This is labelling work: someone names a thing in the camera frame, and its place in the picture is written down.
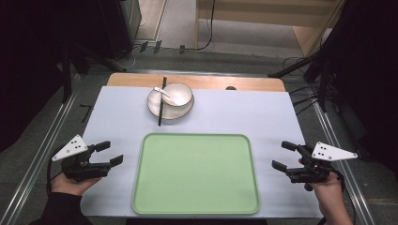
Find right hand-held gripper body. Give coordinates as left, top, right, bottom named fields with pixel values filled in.
left=285, top=141, right=359, bottom=192

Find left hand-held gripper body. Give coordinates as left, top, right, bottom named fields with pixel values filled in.
left=51, top=134, right=113, bottom=183

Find black chopsticks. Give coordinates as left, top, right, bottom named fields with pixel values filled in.
left=158, top=76, right=168, bottom=128

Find white plate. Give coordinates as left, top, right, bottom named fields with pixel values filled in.
left=146, top=84, right=195, bottom=121

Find white spoon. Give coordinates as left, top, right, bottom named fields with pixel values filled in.
left=153, top=86, right=180, bottom=106

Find green tray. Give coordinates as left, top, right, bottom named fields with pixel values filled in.
left=131, top=132, right=261, bottom=216

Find white bowl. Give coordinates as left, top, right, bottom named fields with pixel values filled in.
left=161, top=82, right=193, bottom=108

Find person's left hand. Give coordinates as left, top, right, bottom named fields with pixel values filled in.
left=51, top=172, right=102, bottom=197

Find person's right hand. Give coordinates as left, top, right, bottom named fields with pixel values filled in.
left=298, top=157, right=345, bottom=201

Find white table mat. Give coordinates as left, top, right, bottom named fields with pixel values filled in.
left=79, top=85, right=324, bottom=219

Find black metal stand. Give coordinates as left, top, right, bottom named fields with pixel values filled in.
left=267, top=43, right=342, bottom=113
left=59, top=41, right=128, bottom=105

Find wooden table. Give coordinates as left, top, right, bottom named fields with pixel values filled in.
left=106, top=72, right=286, bottom=93

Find black cabinet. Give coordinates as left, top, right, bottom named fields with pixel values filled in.
left=99, top=0, right=143, bottom=61

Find light wooden furniture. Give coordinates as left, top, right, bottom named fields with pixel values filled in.
left=194, top=0, right=345, bottom=58

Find metal floor rail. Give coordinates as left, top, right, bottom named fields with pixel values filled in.
left=109, top=68, right=283, bottom=78
left=308, top=88, right=376, bottom=225
left=0, top=73, right=83, bottom=225

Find black floor cables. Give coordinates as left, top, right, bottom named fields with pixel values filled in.
left=281, top=55, right=323, bottom=116

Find white floor cable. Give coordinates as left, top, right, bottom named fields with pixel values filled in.
left=112, top=46, right=139, bottom=70

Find black hanging cable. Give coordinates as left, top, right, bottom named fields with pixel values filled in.
left=178, top=0, right=217, bottom=54

